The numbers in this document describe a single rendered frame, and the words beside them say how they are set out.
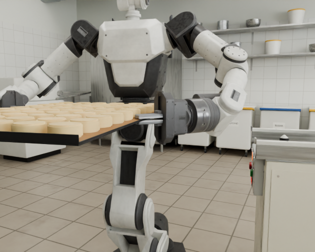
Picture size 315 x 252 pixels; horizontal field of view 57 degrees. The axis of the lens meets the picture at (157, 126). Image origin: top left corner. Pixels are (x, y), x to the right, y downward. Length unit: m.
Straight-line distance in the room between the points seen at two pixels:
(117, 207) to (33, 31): 4.95
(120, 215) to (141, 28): 0.72
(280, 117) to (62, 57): 3.62
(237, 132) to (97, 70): 2.55
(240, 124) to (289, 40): 1.56
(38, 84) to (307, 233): 1.14
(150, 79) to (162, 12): 4.64
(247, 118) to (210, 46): 3.51
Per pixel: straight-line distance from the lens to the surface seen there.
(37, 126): 0.46
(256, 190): 1.09
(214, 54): 1.06
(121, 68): 1.17
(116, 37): 1.17
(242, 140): 4.59
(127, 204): 1.17
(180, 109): 0.69
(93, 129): 0.48
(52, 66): 1.33
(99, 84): 5.20
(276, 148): 1.02
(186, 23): 1.16
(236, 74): 0.93
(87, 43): 1.27
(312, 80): 5.14
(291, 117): 4.49
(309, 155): 1.04
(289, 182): 1.04
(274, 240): 1.11
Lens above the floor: 1.08
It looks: 8 degrees down
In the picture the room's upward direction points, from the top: straight up
